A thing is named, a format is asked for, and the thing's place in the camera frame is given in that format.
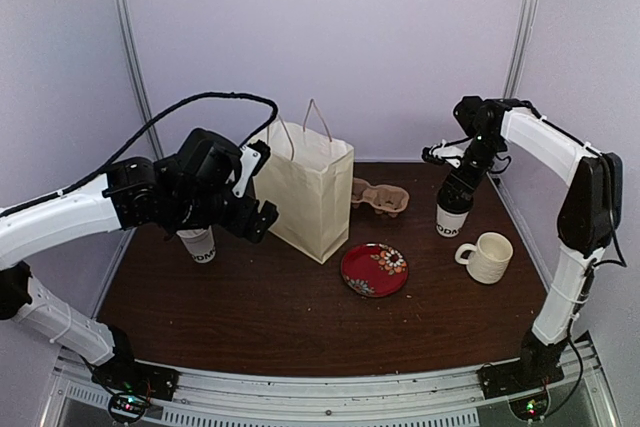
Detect cream ceramic mug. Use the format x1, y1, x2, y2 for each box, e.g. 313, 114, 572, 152
454, 232, 514, 285

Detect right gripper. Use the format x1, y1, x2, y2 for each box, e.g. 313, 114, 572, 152
444, 131, 506, 206

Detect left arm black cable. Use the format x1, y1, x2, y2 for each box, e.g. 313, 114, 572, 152
59, 90, 280, 198

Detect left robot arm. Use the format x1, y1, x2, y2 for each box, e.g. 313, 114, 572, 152
1, 128, 278, 391

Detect cream paper bag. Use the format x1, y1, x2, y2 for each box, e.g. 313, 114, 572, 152
254, 117, 354, 264

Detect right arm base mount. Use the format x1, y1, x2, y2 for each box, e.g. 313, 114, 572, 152
477, 361, 564, 400

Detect right aluminium frame post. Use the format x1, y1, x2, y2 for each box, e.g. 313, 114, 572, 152
502, 0, 539, 98

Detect aluminium front rail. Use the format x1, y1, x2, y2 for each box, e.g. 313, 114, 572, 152
39, 336, 616, 427

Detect red floral plate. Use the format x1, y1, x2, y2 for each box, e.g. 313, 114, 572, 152
340, 243, 409, 298

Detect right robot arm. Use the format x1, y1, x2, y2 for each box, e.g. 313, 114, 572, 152
423, 96, 623, 389

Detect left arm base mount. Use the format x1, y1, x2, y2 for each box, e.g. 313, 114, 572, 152
91, 362, 179, 401

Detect cardboard cup carrier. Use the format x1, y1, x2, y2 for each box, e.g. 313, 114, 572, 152
351, 177, 410, 218

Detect black plastic cup lid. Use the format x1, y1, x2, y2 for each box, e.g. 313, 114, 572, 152
437, 193, 474, 215

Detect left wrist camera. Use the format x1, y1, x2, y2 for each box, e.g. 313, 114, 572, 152
227, 140, 271, 198

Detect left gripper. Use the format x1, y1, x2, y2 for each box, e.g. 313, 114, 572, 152
170, 186, 278, 243

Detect aluminium frame post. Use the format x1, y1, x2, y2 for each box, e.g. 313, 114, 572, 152
502, 0, 539, 98
103, 0, 166, 161

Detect white paper cup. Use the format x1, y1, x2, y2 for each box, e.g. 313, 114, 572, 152
436, 206, 468, 238

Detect left aluminium frame post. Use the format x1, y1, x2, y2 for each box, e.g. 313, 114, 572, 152
103, 0, 166, 161

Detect paper cup with straws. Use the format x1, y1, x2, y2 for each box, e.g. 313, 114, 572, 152
177, 228, 216, 264

